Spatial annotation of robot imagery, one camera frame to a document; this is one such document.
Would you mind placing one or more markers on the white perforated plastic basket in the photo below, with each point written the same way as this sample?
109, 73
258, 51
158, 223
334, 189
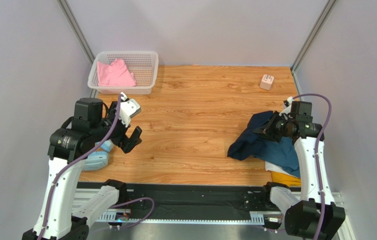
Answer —
143, 64

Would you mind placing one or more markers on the right corner aluminium post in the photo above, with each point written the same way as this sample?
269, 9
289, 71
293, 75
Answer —
318, 25

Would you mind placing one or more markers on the small pink white box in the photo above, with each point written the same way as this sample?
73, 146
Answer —
266, 82

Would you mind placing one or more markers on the left corner aluminium post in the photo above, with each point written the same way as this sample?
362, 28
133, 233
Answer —
77, 30

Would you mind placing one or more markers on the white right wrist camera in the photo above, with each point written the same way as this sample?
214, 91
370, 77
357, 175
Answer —
287, 106

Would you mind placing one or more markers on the light blue headphones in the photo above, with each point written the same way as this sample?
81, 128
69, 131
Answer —
99, 158

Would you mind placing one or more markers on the navy blue t shirt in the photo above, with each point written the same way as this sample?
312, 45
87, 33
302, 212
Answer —
244, 145

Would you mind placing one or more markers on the corner aluminium post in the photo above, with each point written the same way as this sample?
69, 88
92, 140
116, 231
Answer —
77, 30
318, 25

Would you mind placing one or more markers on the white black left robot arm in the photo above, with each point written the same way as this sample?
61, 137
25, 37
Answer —
91, 124

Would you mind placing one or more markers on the white t shirt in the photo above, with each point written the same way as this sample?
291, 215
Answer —
275, 168

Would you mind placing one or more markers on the teal blue t shirt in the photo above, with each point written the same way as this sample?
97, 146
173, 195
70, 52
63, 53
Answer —
281, 153

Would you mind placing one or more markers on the pink t shirt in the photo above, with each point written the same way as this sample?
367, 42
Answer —
115, 74

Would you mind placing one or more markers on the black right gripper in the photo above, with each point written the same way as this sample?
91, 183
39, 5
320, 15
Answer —
272, 125

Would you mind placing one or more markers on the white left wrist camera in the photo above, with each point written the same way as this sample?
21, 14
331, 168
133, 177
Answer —
128, 108

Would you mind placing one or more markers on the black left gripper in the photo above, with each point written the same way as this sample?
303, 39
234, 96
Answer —
127, 144

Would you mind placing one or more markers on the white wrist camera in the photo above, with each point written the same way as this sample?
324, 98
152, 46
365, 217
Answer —
287, 106
128, 108

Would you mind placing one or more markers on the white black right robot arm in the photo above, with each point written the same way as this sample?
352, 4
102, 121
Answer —
315, 214

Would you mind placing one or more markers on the yellow t shirt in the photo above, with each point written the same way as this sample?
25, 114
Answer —
285, 179

